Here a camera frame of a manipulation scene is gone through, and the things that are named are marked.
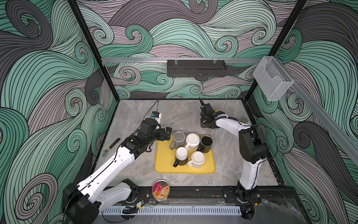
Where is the grey ceramic mug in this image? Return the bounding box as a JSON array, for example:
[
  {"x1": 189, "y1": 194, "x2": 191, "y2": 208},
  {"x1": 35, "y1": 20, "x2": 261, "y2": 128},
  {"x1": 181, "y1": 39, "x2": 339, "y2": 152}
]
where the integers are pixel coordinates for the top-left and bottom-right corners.
[{"x1": 170, "y1": 131, "x2": 186, "y2": 150}]

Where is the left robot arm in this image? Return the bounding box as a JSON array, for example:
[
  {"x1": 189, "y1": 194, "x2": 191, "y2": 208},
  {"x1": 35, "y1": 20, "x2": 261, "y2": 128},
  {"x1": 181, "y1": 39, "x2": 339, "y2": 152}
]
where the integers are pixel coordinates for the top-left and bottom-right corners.
[{"x1": 62, "y1": 117, "x2": 172, "y2": 224}]

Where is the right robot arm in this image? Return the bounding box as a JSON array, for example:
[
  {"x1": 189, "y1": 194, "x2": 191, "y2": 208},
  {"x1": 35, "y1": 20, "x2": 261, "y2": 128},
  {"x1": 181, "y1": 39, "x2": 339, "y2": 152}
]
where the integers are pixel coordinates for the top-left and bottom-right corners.
[{"x1": 199, "y1": 99, "x2": 268, "y2": 201}]

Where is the black ceramic mug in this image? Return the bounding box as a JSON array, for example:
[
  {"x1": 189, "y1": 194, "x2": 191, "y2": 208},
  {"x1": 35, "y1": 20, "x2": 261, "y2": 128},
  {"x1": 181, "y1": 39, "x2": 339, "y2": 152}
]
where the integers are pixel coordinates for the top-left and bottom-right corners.
[{"x1": 197, "y1": 135, "x2": 213, "y2": 154}]

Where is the white ribbed-base mug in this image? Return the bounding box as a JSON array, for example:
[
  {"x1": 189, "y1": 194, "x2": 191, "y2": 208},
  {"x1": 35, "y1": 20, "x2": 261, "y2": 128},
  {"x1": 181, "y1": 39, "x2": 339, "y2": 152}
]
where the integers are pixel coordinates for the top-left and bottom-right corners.
[{"x1": 185, "y1": 133, "x2": 200, "y2": 151}]

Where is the white ceramic mug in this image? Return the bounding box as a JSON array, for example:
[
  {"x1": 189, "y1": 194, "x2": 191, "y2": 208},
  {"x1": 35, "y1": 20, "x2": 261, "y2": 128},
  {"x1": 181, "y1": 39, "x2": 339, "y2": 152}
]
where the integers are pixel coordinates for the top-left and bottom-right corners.
[{"x1": 186, "y1": 151, "x2": 206, "y2": 169}]

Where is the yellow plastic tray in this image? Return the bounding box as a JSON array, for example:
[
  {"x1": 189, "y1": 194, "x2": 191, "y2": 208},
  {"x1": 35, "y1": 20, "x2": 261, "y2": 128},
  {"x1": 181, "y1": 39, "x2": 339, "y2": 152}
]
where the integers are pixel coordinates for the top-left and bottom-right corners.
[{"x1": 154, "y1": 134, "x2": 216, "y2": 174}]

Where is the glass jar black lid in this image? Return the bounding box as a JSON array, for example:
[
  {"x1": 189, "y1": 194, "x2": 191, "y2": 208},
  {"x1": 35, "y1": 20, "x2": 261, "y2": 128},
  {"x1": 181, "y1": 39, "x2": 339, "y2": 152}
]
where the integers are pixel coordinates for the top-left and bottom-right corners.
[{"x1": 239, "y1": 117, "x2": 249, "y2": 124}]

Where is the round colourful tin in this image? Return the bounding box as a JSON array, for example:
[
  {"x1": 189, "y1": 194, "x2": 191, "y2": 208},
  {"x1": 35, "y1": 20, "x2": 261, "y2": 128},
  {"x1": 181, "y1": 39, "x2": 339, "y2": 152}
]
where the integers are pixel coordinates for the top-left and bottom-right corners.
[{"x1": 152, "y1": 180, "x2": 170, "y2": 202}]

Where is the white-base black handle mug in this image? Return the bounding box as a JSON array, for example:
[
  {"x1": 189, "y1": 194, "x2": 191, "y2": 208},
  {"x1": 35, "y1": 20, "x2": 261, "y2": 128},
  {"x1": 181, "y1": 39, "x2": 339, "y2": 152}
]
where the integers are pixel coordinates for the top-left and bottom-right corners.
[{"x1": 173, "y1": 147, "x2": 188, "y2": 168}]

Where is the black wall shelf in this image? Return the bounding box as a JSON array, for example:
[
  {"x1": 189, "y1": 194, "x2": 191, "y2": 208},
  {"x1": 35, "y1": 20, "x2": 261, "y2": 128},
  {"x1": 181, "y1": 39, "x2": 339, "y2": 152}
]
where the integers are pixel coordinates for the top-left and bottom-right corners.
[{"x1": 167, "y1": 60, "x2": 227, "y2": 78}]

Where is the black handled tool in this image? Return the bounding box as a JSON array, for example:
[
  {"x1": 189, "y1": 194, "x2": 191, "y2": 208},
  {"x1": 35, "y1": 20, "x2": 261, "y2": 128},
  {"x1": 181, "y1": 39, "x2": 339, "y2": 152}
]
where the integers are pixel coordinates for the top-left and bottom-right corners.
[{"x1": 102, "y1": 138, "x2": 120, "y2": 157}]

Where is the clear plastic wall bin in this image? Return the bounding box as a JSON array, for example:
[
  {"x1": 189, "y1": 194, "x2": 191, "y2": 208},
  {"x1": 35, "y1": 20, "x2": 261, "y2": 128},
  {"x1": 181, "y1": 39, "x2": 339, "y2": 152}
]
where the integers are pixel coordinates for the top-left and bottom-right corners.
[{"x1": 253, "y1": 56, "x2": 294, "y2": 101}]

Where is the white slotted cable duct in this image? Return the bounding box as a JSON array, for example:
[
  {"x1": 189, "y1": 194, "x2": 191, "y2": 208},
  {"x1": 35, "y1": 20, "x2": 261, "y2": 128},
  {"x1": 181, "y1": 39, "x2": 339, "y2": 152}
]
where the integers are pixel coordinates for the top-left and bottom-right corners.
[{"x1": 99, "y1": 205, "x2": 242, "y2": 216}]

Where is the aluminium wall rail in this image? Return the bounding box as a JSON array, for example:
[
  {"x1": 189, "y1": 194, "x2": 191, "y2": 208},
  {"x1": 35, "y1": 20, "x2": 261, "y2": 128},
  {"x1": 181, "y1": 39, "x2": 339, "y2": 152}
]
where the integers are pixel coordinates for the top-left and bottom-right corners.
[{"x1": 101, "y1": 57, "x2": 261, "y2": 64}]

